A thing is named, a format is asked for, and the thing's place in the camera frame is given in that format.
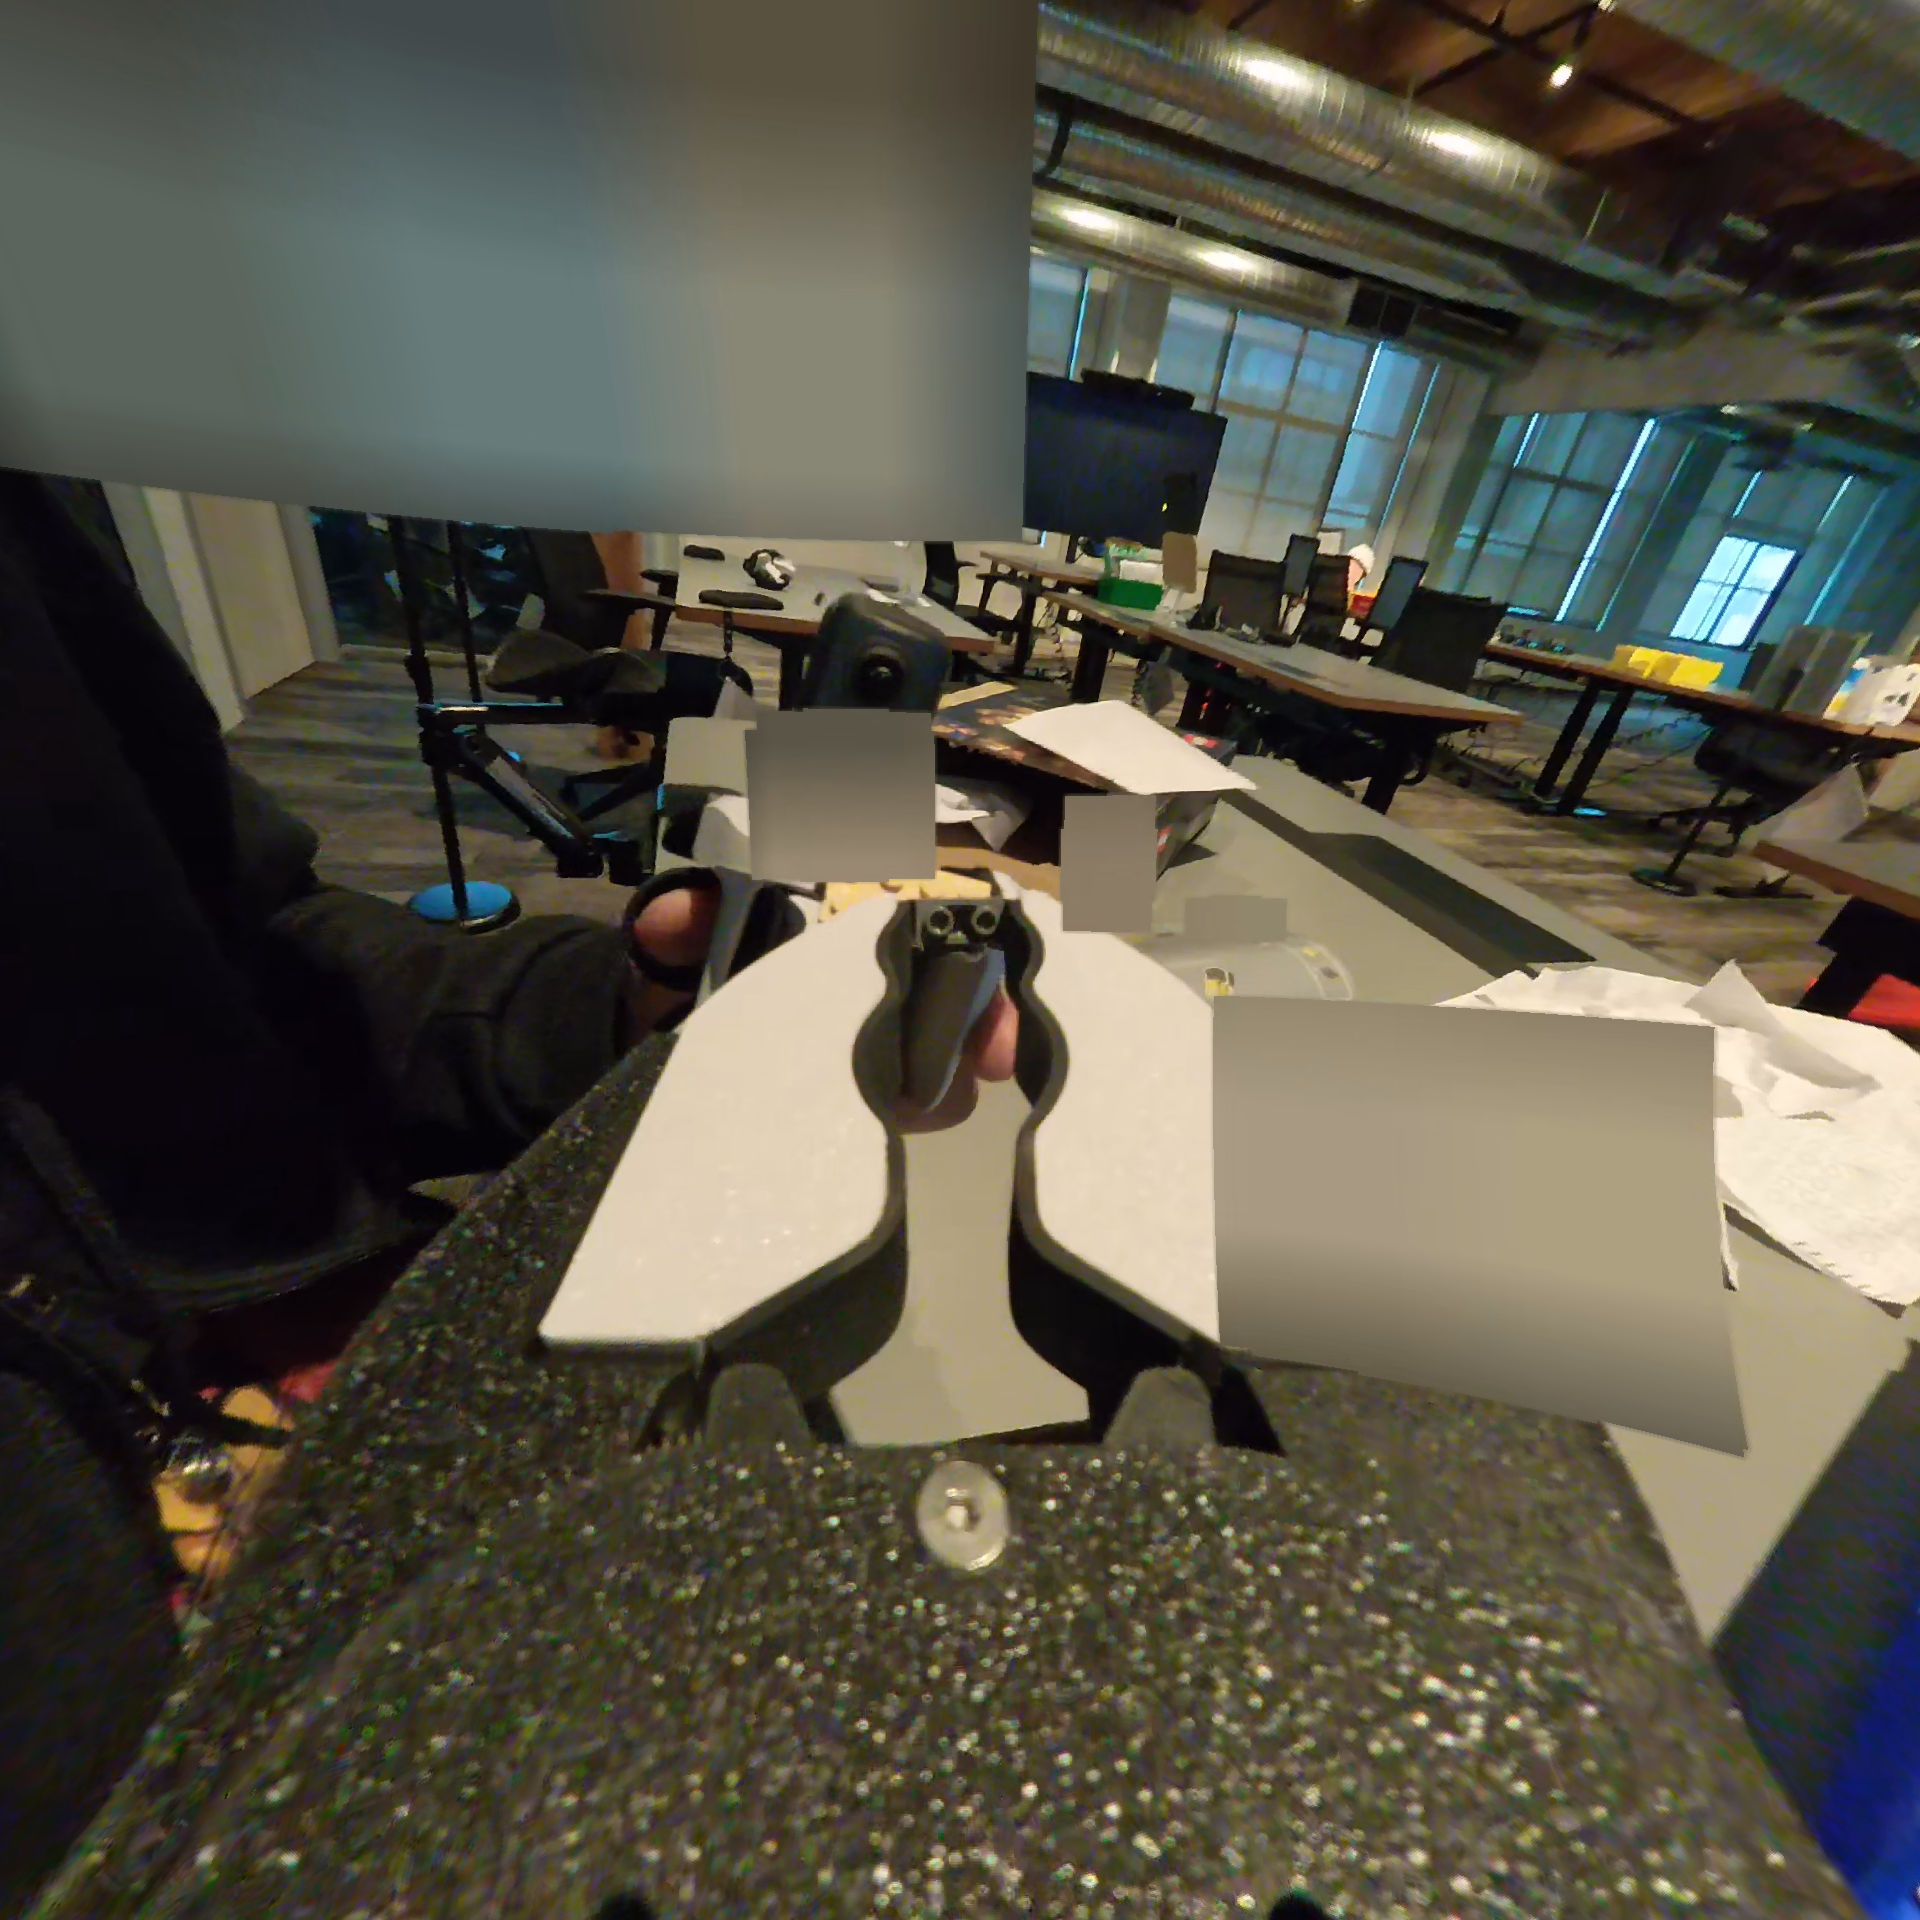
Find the large black monitor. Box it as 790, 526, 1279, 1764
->
1025, 371, 1228, 546

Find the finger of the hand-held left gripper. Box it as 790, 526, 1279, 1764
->
659, 716, 750, 881

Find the flat white paper sheet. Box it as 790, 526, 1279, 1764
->
1008, 701, 1259, 798

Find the black office chair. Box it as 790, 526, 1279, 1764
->
486, 528, 750, 752
1199, 548, 1292, 642
1372, 589, 1509, 694

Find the large silver ventilation duct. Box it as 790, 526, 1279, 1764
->
1036, 6, 1568, 225

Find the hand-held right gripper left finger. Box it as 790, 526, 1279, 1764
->
538, 896, 910, 1364

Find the grey office table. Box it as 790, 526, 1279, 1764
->
673, 544, 999, 706

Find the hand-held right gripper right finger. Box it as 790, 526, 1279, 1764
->
1013, 896, 1218, 1336

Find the long wooden-edged table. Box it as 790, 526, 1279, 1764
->
1035, 585, 1522, 811

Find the black stand with blue base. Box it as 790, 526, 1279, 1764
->
386, 518, 668, 934

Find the thin silver ventilation duct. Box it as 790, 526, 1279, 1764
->
1035, 186, 1360, 324

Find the person's torso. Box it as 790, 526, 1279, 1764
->
0, 1079, 376, 1920

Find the person's left forearm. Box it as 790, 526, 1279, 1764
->
0, 472, 639, 1278

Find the open cardboard box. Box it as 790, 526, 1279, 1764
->
929, 684, 1255, 902

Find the grey desk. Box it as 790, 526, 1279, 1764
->
659, 748, 1920, 1652

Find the person's left hand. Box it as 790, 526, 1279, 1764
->
625, 885, 1025, 1134

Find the large crumpled white paper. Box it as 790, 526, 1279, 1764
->
1436, 961, 1920, 1312

